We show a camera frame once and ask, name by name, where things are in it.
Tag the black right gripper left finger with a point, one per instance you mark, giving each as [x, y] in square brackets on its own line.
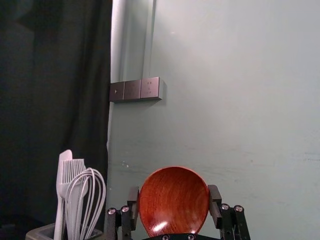
[126, 220]

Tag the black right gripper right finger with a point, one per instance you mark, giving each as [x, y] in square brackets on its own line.
[228, 222]

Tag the reddish brown wooden spoon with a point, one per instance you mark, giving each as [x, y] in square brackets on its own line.
[173, 200]

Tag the white silicone basting brush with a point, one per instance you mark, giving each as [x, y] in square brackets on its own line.
[71, 172]

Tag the white silicone spatula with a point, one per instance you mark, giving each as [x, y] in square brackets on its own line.
[66, 155]

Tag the grey utensil holder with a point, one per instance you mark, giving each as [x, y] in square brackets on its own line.
[37, 232]

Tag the dark curtain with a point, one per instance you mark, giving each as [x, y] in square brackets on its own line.
[52, 100]

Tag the grey wall socket panel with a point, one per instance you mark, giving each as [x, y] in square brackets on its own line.
[136, 89]

